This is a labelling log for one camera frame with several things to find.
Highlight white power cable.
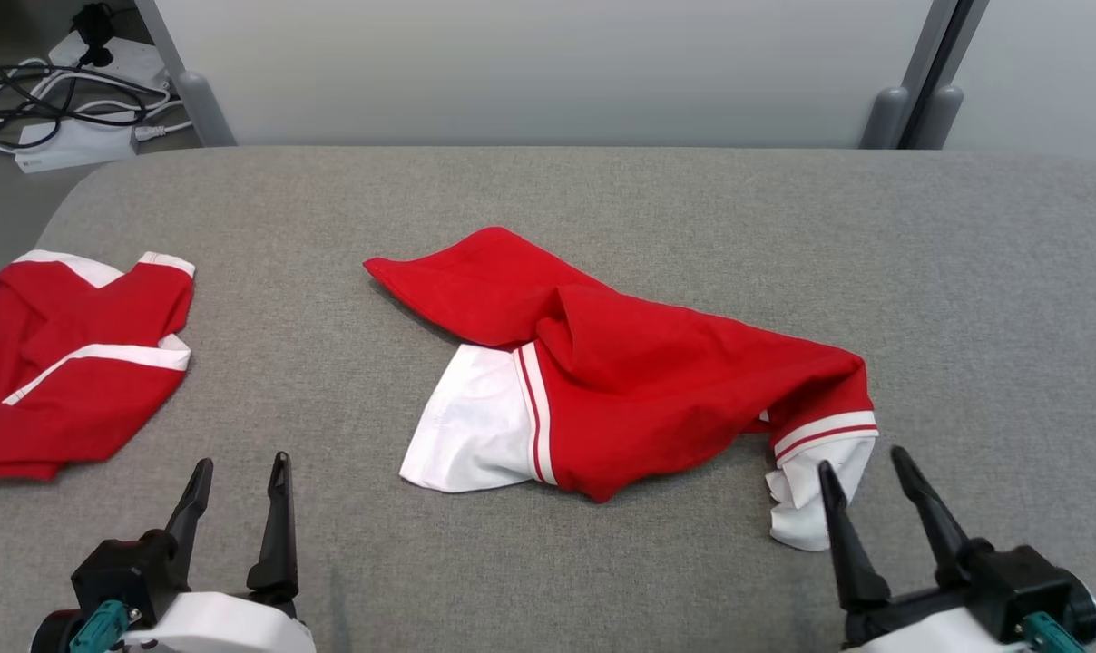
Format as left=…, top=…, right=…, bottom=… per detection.
left=0, top=56, right=186, bottom=153

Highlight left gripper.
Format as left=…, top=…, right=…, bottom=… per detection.
left=31, top=452, right=318, bottom=653

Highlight black power adapter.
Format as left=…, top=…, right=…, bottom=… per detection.
left=70, top=2, right=119, bottom=69

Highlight dark partition post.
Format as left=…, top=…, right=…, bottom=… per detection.
left=900, top=0, right=991, bottom=151

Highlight narrow light grey partition panel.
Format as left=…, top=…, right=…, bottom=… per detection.
left=943, top=0, right=1096, bottom=166

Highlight red shorts with white stripe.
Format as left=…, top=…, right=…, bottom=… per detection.
left=0, top=249, right=196, bottom=482

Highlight white plug with cable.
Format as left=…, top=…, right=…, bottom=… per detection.
left=131, top=118, right=193, bottom=144

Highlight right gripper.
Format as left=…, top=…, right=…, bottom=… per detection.
left=817, top=445, right=1096, bottom=653

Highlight wide light grey partition panel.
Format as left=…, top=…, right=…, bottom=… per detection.
left=135, top=0, right=957, bottom=150

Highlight teal left gripper cable plug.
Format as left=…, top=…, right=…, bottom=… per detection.
left=69, top=599, right=141, bottom=653

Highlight grey partition foot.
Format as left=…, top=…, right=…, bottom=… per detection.
left=177, top=71, right=239, bottom=149
left=915, top=84, right=965, bottom=151
left=860, top=86, right=912, bottom=151

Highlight teal right gripper cable plug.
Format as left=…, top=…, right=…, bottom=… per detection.
left=1022, top=610, right=1089, bottom=653

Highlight teal gripper cable plug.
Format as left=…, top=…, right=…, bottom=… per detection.
left=69, top=599, right=141, bottom=653
left=1022, top=610, right=1089, bottom=653

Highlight light grey partition post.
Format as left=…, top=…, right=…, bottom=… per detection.
left=133, top=0, right=195, bottom=81

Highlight red jersey with white trim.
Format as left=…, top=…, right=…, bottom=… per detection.
left=363, top=226, right=879, bottom=552

